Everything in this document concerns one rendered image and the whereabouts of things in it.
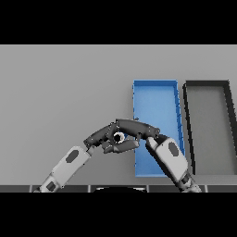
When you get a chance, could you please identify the dark grey bin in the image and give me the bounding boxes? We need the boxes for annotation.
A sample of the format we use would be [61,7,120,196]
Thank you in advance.
[182,80,237,177]

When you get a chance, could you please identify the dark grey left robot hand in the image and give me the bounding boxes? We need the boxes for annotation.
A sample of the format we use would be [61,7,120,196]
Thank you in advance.
[82,121,119,149]

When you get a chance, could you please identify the blue bin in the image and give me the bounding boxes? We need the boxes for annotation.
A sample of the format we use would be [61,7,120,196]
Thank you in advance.
[132,79,186,178]

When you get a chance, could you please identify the blue pipe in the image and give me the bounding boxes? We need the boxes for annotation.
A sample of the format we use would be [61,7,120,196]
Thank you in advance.
[112,131,128,144]

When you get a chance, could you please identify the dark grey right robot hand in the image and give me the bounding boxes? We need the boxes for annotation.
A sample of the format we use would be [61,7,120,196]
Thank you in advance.
[102,118,170,155]

